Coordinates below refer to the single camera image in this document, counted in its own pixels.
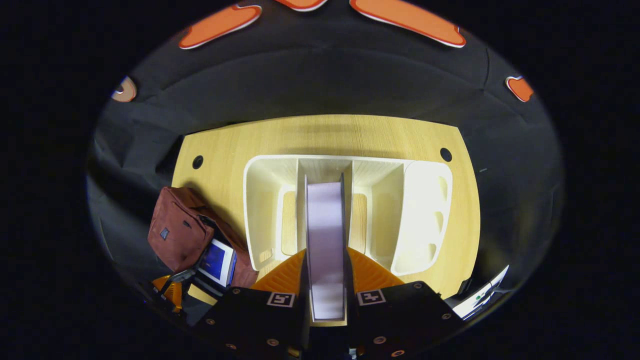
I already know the white electronic box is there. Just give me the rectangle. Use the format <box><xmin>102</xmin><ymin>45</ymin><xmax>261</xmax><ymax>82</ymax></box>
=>
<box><xmin>446</xmin><ymin>265</ymin><xmax>511</xmax><ymax>321</ymax></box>

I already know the maroon schoolbag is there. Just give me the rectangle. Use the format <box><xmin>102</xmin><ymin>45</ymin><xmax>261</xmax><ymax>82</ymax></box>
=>
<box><xmin>148</xmin><ymin>186</ymin><xmax>259</xmax><ymax>289</ymax></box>

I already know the black backdrop cloth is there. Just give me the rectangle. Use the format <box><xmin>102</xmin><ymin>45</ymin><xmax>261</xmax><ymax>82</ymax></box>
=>
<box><xmin>86</xmin><ymin>0</ymin><xmax>566</xmax><ymax>321</ymax></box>

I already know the white plastic bookshelf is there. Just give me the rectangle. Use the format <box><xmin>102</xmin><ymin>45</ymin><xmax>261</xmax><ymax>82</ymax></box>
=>
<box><xmin>243</xmin><ymin>154</ymin><xmax>454</xmax><ymax>277</ymax></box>

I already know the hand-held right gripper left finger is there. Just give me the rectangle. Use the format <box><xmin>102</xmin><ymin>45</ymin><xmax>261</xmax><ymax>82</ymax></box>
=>
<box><xmin>192</xmin><ymin>248</ymin><xmax>310</xmax><ymax>360</ymax></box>

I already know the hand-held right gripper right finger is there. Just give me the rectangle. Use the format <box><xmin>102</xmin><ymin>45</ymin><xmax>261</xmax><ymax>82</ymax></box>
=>
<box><xmin>346</xmin><ymin>246</ymin><xmax>466</xmax><ymax>360</ymax></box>

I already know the blue spine book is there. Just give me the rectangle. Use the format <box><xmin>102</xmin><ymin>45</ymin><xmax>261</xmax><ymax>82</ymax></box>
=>
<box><xmin>194</xmin><ymin>239</ymin><xmax>238</xmax><ymax>292</ymax></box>

